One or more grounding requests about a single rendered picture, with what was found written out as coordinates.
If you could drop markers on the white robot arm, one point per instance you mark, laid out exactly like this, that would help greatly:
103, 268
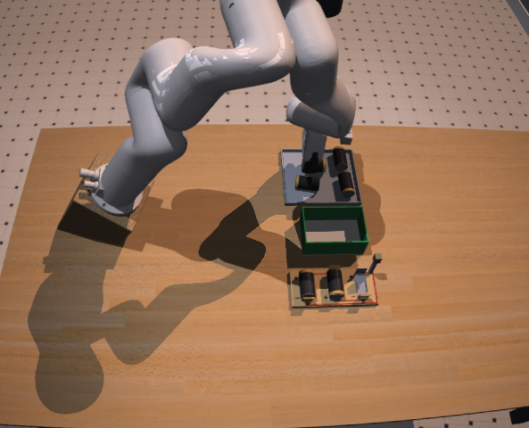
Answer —
266, 35

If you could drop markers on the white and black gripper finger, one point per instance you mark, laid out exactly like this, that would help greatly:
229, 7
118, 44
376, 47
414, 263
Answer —
310, 166

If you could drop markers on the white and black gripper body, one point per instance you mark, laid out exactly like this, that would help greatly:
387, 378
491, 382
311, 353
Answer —
312, 142

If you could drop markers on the black and orange battery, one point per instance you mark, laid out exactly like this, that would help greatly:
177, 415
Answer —
308, 183
346, 184
340, 158
335, 281
307, 284
321, 166

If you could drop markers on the green open-top box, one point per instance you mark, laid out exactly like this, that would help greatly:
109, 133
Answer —
333, 230

